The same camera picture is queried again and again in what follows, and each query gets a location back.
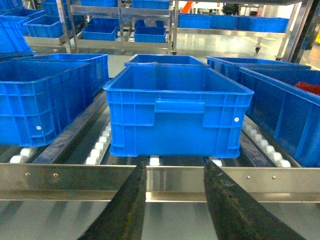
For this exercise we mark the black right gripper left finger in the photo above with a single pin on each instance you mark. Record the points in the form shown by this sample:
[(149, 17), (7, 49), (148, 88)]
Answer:
[(123, 217)]

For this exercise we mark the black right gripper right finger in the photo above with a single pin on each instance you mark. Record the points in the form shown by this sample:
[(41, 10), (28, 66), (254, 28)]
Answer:
[(236, 215)]

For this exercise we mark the steel shelf rack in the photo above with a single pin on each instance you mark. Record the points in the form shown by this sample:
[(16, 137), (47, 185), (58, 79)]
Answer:
[(56, 192), (300, 22)]

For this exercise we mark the red part in bin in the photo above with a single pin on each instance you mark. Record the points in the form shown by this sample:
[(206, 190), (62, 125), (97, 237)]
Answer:
[(311, 88)]

